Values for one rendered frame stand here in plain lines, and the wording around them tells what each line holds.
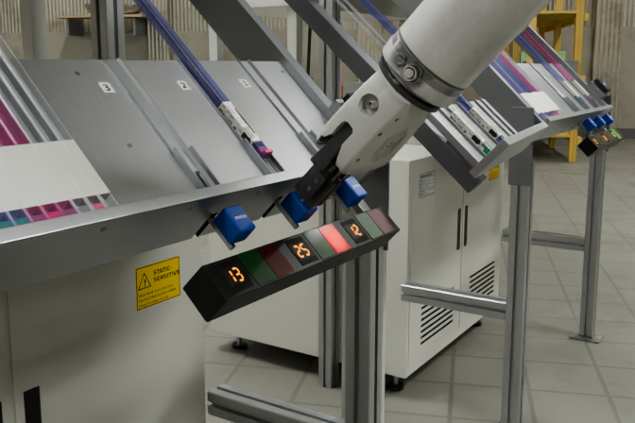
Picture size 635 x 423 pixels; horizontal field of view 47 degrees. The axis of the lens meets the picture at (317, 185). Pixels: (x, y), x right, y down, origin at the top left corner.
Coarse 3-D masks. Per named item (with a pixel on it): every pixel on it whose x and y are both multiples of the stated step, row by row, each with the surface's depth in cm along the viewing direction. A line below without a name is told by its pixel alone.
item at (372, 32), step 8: (336, 0) 109; (344, 0) 108; (344, 8) 108; (352, 8) 108; (352, 16) 108; (360, 16) 108; (360, 24) 108; (368, 24) 107; (368, 32) 107; (376, 32) 107; (376, 40) 107; (384, 40) 107; (448, 112) 104; (480, 144) 103; (488, 144) 103; (488, 152) 102
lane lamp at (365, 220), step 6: (354, 216) 87; (360, 216) 88; (366, 216) 89; (360, 222) 87; (366, 222) 88; (372, 222) 89; (366, 228) 87; (372, 228) 88; (378, 228) 89; (372, 234) 87; (378, 234) 88; (384, 234) 89
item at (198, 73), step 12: (144, 0) 87; (144, 12) 87; (156, 12) 87; (156, 24) 86; (168, 24) 87; (168, 36) 86; (180, 48) 85; (180, 60) 85; (192, 60) 84; (192, 72) 84; (204, 72) 84; (204, 84) 84; (216, 96) 83; (252, 144) 81; (264, 144) 82; (264, 156) 81
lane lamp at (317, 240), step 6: (306, 234) 79; (312, 234) 79; (318, 234) 80; (312, 240) 79; (318, 240) 79; (324, 240) 80; (318, 246) 78; (324, 246) 79; (330, 246) 80; (318, 252) 78; (324, 252) 78; (330, 252) 79; (324, 258) 78
